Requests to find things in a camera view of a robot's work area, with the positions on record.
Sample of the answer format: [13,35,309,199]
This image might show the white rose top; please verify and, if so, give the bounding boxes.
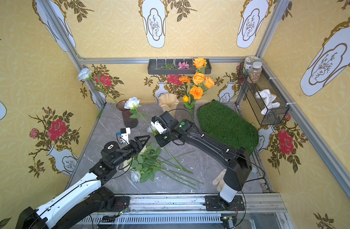
[147,126,158,136]

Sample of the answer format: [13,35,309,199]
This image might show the white rose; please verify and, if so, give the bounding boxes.
[147,126,158,136]
[124,97,190,173]
[77,67,120,105]
[130,169,141,183]

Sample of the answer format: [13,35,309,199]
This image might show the yellow orange tulip stem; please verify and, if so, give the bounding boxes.
[183,95,196,109]

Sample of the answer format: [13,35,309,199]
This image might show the small orange marigold stem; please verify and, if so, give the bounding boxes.
[189,86,204,109]

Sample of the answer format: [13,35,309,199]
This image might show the orange marigold flower stem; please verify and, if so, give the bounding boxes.
[179,75,191,97]

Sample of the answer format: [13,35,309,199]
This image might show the orange rose stem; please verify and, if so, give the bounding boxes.
[192,72,205,85]
[193,58,207,74]
[198,77,215,95]

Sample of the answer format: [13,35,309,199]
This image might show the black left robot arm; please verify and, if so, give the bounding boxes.
[16,135,150,229]

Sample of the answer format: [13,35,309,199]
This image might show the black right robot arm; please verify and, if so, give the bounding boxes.
[151,111,252,210]

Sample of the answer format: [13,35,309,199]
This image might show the dark purple glass vase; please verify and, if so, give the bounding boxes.
[116,100,138,128]

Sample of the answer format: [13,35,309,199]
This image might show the clear glass vase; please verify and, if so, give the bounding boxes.
[184,104,195,123]

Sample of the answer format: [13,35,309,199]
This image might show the cream ruffled vase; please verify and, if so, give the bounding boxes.
[159,93,179,117]

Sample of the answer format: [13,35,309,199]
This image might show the white rose bottom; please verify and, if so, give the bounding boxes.
[130,169,141,183]

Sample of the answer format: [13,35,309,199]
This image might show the green artificial grass mat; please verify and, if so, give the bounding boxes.
[197,101,259,155]

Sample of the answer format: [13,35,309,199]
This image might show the pink flower in planter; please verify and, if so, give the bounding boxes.
[178,62,190,70]

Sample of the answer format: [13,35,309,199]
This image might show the beige work glove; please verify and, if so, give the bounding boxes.
[212,169,227,192]

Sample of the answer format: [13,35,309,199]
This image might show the white cloth figure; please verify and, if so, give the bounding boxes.
[255,89,281,115]

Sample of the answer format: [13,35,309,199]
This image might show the jar with white lid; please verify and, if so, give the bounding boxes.
[247,62,262,84]

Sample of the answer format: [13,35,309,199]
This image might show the glass jar with floral lid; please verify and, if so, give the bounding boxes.
[243,56,260,75]

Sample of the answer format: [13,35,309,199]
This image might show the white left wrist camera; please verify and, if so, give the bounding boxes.
[116,127,131,145]

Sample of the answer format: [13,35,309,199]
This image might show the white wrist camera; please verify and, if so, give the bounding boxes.
[116,127,131,145]
[151,121,167,134]

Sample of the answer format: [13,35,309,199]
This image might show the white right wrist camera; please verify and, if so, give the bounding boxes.
[151,121,167,134]

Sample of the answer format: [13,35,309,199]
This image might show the grey wall planter shelf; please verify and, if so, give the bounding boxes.
[147,58,197,75]

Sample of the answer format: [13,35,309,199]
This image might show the black wire wall basket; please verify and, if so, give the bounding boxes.
[238,70,290,126]

